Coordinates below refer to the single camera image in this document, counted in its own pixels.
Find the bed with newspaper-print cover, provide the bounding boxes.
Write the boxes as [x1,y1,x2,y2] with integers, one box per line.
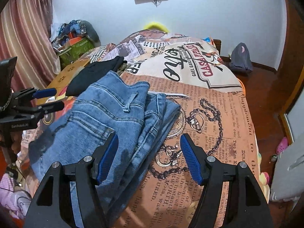
[20,28,259,228]

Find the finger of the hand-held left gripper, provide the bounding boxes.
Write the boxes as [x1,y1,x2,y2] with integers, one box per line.
[17,88,57,103]
[14,101,65,120]

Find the white panel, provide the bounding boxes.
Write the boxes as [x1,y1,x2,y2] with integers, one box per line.
[268,135,304,202]

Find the pile of clothes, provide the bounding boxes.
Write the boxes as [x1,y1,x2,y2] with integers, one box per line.
[50,19,100,53]

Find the wooden door frame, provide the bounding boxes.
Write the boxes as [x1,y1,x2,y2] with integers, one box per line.
[277,0,304,133]

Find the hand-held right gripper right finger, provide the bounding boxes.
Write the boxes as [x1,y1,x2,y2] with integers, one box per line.
[180,133,272,228]

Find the yellow curved cushion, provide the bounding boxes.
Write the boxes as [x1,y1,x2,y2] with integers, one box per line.
[144,22,169,32]

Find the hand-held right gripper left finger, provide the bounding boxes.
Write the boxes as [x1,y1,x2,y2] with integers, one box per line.
[24,133,119,228]

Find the pink cloth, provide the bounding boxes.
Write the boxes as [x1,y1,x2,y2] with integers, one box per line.
[0,173,31,219]

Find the cardboard box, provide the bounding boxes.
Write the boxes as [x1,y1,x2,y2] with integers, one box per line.
[46,58,91,93]

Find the black cloth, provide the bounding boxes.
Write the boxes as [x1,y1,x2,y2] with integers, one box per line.
[66,56,127,96]

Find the grey backpack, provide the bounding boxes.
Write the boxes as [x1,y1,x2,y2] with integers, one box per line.
[229,42,253,73]

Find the blue denim pants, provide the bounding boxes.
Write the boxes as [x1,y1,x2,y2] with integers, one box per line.
[28,71,181,228]

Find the person's left hand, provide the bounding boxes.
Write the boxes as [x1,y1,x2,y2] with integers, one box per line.
[10,129,23,157]

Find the pink striped curtain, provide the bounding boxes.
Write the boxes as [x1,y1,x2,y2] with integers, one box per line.
[0,0,61,93]

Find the pink slipper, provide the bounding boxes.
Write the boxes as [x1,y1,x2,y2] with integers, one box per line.
[276,136,288,155]

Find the green bag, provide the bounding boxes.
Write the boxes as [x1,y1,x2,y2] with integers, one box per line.
[58,38,95,69]

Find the wooden bed frame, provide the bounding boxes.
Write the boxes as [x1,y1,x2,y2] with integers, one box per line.
[212,39,222,57]

